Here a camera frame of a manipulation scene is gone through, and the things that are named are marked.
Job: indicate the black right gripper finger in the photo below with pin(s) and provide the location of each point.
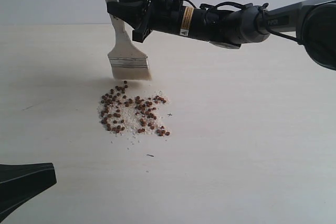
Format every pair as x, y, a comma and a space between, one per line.
140, 34
131, 12

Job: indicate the brown pellets on pile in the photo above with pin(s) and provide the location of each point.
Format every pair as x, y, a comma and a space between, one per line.
125, 109

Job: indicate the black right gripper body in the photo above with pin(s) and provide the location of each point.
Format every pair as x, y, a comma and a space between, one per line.
163, 16

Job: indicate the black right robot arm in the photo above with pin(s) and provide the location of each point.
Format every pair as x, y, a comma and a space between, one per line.
309, 23

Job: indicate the pile of white grains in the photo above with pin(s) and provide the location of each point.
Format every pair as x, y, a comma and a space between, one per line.
109, 138

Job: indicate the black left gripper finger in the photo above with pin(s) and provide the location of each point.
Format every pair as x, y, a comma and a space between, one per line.
20, 183

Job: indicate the white paint brush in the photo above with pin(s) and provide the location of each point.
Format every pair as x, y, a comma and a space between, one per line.
126, 60

